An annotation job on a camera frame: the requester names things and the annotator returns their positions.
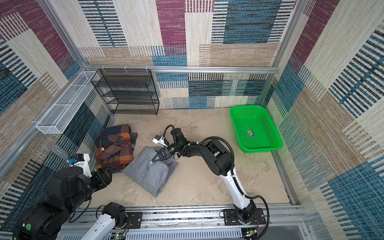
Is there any aluminium back rail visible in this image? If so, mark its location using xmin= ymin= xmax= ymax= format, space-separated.
xmin=85 ymin=65 xmax=278 ymax=75

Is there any green plastic basket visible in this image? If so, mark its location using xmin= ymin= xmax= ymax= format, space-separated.
xmin=230 ymin=105 xmax=283 ymax=153

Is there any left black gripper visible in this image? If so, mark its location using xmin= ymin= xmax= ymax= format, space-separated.
xmin=68 ymin=163 xmax=115 ymax=214

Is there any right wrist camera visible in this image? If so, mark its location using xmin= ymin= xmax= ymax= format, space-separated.
xmin=152 ymin=135 xmax=168 ymax=147

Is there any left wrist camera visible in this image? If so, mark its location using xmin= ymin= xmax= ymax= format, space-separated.
xmin=69 ymin=154 xmax=92 ymax=178

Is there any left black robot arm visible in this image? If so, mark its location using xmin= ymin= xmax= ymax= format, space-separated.
xmin=12 ymin=167 xmax=114 ymax=240

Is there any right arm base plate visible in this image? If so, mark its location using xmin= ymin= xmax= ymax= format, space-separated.
xmin=219 ymin=208 xmax=267 ymax=226

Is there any aluminium front rail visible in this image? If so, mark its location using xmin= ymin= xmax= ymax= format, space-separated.
xmin=56 ymin=205 xmax=307 ymax=232

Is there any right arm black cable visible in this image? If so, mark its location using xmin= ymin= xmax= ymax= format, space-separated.
xmin=162 ymin=124 xmax=270 ymax=240

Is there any black wire shelf rack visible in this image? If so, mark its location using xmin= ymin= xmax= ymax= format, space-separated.
xmin=91 ymin=68 xmax=160 ymax=115

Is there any aluminium rail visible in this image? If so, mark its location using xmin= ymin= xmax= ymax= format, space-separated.
xmin=56 ymin=205 xmax=307 ymax=232
xmin=85 ymin=65 xmax=278 ymax=75

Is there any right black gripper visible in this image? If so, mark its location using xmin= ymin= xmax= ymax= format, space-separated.
xmin=152 ymin=142 xmax=180 ymax=162

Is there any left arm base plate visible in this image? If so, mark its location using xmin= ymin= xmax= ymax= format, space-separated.
xmin=125 ymin=212 xmax=143 ymax=230

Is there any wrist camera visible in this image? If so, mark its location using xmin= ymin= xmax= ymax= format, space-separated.
xmin=152 ymin=135 xmax=168 ymax=147
xmin=69 ymin=154 xmax=92 ymax=178

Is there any white wire mesh tray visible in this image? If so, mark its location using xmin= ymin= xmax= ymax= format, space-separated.
xmin=36 ymin=71 xmax=96 ymax=135

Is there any grey long sleeve shirt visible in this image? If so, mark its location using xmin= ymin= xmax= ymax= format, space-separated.
xmin=123 ymin=147 xmax=179 ymax=197

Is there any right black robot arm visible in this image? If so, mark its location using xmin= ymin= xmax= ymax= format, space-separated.
xmin=152 ymin=128 xmax=256 ymax=225

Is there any folded plaid flannel shirt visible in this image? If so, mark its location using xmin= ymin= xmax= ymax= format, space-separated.
xmin=94 ymin=124 xmax=134 ymax=172

